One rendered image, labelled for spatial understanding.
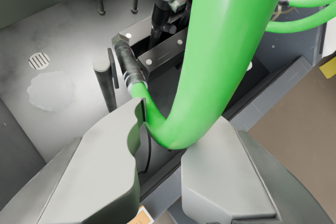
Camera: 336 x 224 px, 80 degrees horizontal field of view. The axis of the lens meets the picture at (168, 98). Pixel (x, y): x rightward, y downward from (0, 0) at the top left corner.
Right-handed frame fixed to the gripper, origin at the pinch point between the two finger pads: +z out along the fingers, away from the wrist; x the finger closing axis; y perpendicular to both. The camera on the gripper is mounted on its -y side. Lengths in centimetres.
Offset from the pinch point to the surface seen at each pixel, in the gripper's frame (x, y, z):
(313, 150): 109, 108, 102
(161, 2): 0.2, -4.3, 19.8
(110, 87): -6.1, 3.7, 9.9
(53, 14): -28, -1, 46
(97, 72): -5.9, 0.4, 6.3
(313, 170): 105, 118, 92
